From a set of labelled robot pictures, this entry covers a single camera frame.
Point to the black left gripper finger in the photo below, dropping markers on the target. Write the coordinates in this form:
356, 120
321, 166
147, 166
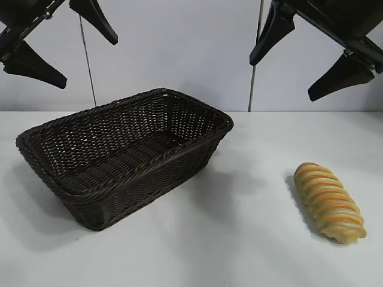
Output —
95, 18
33, 65

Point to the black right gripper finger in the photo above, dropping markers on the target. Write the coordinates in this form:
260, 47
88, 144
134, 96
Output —
276, 30
350, 73

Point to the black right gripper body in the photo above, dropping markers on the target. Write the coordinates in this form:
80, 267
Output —
344, 21

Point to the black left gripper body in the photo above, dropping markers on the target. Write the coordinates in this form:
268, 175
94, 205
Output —
27, 15

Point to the long striped bread loaf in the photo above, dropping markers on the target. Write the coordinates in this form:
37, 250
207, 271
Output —
327, 200

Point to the dark brown woven basket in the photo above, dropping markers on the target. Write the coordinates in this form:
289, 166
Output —
119, 194

